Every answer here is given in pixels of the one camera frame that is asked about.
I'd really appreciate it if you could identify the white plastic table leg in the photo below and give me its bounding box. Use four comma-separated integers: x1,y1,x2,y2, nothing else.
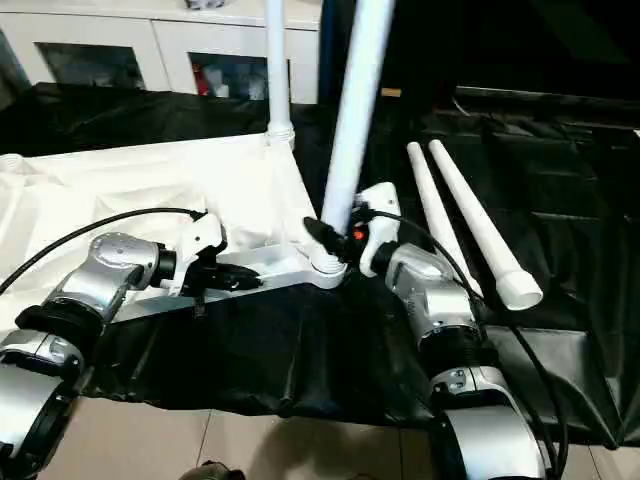
319,0,397,236
405,141,484,301
263,0,297,149
427,139,544,310

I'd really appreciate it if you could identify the white plastic table top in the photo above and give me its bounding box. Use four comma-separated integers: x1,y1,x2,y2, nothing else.
0,130,351,326

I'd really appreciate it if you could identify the black glossy mat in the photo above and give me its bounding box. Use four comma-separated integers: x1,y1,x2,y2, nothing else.
0,82,640,449

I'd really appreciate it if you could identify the grey robot torso front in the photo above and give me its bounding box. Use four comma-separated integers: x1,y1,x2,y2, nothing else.
182,459,247,480

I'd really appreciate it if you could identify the white sideboard with glass doors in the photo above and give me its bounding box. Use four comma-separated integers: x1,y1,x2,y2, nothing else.
0,0,321,106

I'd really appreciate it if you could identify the grey curtain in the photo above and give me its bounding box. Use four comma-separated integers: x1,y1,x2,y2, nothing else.
0,27,30,109

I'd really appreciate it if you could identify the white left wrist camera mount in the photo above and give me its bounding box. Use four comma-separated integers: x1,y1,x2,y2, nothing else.
167,212,229,299

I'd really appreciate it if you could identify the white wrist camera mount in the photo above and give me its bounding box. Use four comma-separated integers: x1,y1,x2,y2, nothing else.
356,182,401,278
167,212,229,299

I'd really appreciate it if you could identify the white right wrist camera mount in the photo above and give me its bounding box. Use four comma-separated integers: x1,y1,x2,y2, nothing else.
356,182,401,278

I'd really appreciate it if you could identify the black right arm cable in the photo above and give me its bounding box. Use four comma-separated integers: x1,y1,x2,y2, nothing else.
369,209,571,480

